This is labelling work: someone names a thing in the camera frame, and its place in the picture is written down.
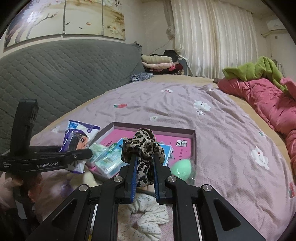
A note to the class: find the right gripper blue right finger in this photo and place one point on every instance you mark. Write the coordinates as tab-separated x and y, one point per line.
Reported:
162	193

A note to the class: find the blue booklet in box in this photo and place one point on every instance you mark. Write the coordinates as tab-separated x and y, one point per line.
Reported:
167	149

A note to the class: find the stack of folded clothes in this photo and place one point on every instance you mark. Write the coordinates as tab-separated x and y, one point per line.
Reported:
167	63

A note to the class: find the lilac patterned bed sheet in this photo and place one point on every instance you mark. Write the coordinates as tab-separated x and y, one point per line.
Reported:
232	153

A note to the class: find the white air conditioner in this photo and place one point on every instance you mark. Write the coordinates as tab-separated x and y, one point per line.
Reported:
274	25

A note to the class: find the blue patterned cloth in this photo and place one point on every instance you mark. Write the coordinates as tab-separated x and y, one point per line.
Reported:
140	77

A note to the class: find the green tissue packet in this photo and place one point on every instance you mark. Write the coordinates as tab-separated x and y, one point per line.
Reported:
106	161

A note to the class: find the leopard print scrunchie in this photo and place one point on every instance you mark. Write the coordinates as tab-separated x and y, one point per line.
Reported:
144	145

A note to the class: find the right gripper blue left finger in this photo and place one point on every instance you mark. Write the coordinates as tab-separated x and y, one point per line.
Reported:
127	191

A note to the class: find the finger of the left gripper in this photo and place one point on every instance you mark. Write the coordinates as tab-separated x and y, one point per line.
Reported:
70	159

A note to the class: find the green fleece garment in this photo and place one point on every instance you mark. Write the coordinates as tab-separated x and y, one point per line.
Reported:
263	68

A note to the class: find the cartoon character snack packet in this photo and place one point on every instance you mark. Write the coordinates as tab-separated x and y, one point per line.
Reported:
78	135

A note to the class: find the pink quilted duvet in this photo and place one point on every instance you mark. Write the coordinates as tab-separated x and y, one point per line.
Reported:
274	106

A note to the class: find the floral wall painting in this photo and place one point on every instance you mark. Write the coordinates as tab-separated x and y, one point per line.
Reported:
70	17

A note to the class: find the cream striped curtain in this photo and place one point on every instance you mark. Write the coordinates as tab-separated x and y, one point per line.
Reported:
213	35

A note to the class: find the grey quilted headboard cover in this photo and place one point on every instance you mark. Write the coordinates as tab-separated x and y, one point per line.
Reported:
62	75

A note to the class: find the white floral scrunchie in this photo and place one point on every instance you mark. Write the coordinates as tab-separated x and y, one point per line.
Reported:
152	216

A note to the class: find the shallow pink-lined box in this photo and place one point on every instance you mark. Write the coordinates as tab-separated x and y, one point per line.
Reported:
182	141

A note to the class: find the mint green sponge egg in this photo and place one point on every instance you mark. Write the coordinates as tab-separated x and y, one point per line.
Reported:
182	169

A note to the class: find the cream plush bear purple bow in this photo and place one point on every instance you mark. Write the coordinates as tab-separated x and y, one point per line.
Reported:
87	178

